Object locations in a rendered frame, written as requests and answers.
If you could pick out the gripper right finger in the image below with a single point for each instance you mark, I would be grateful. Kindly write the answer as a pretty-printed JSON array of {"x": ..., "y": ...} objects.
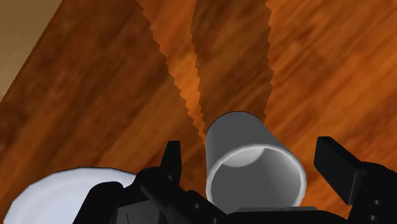
[{"x": 344, "y": 167}]

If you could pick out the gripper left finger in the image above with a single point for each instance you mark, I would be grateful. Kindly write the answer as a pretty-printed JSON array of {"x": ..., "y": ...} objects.
[{"x": 169, "y": 186}]

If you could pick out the grey cup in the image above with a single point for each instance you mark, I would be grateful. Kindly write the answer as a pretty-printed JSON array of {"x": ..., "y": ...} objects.
[{"x": 248, "y": 167}]

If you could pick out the white plate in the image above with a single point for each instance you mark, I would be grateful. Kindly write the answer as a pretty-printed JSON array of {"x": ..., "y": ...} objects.
[{"x": 55, "y": 195}]

